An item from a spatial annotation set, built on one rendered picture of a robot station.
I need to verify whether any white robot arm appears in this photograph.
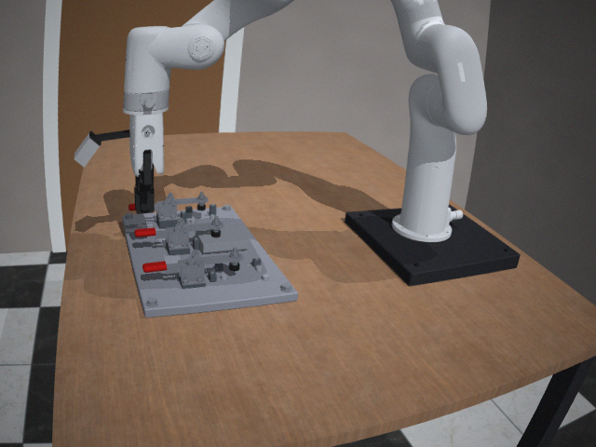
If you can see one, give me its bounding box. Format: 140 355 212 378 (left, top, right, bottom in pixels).
74 0 487 242

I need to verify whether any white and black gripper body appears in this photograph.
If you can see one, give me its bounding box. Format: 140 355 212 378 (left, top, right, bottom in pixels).
123 107 169 177

